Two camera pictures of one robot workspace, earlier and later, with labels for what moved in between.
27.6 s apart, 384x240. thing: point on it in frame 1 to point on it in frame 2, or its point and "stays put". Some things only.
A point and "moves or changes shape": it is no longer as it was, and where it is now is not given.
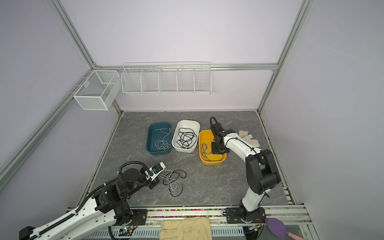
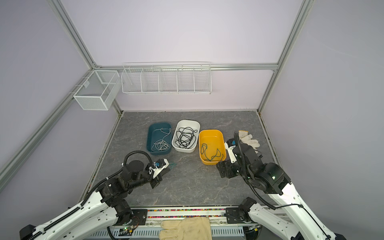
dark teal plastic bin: x=159 y=138 stays put
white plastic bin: x=186 y=136 stays put
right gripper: x=215 y=151 to x=222 y=166
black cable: x=186 y=139 moves or changes shape
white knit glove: x=244 y=135 stays put
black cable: x=186 y=138 moves or changes shape
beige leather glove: x=191 y=228 stays put
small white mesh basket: x=98 y=90 stays put
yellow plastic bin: x=206 y=137 stays put
